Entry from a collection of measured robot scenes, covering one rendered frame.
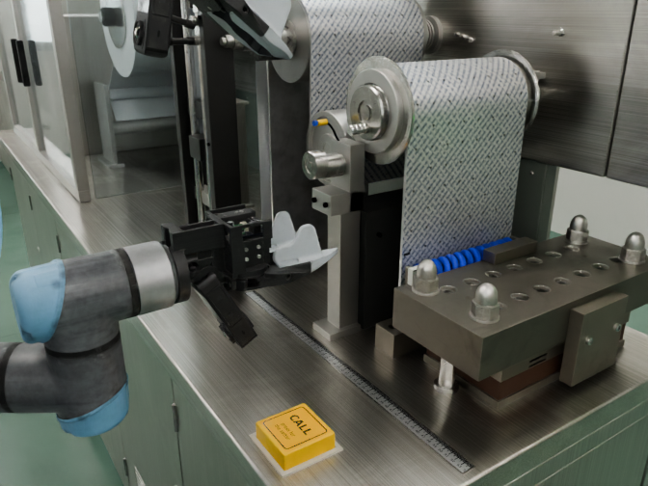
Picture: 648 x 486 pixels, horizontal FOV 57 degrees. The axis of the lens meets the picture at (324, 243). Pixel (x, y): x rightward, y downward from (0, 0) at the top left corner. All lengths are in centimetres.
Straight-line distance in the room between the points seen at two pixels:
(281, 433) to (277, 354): 21
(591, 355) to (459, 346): 21
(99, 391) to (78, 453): 159
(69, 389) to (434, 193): 53
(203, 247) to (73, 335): 16
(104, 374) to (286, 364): 31
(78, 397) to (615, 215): 341
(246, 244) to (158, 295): 11
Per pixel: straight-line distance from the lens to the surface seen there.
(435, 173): 86
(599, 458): 96
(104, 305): 63
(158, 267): 64
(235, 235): 66
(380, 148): 83
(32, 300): 62
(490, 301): 74
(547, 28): 106
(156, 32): 67
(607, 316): 89
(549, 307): 81
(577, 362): 87
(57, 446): 231
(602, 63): 101
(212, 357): 92
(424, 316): 78
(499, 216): 99
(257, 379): 86
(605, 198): 382
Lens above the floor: 138
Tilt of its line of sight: 22 degrees down
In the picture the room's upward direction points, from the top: straight up
